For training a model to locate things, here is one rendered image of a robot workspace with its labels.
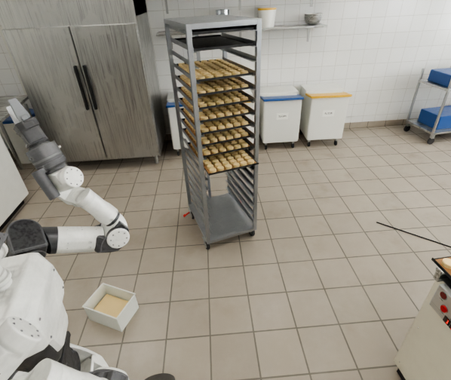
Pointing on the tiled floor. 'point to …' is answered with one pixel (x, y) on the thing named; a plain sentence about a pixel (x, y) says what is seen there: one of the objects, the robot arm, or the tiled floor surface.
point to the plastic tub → (111, 306)
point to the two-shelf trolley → (441, 109)
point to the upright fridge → (88, 75)
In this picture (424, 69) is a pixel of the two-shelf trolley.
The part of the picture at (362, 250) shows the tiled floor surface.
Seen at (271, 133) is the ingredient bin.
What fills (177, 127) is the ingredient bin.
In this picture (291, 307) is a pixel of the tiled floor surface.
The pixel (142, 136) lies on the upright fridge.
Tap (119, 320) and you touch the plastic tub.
